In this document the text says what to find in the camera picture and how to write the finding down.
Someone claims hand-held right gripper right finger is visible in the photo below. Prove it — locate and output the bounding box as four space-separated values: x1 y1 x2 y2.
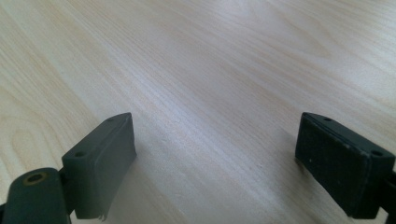
294 111 396 220

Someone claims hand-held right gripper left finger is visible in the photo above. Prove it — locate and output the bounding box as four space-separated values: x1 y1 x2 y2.
61 112 137 221

